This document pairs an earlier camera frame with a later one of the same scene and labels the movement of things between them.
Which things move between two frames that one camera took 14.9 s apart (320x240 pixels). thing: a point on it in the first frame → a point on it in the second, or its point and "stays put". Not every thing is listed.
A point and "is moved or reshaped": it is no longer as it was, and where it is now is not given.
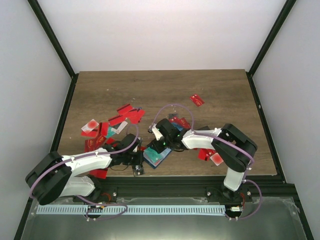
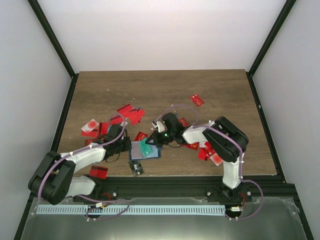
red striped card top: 124,109 stays put
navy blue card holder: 165,153 is moved or reshaped
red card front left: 99,173 stays put
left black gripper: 140,160 → 128,146
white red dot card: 217,159 stays put
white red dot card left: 90,126 stays put
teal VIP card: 153,155 is moved or reshaped
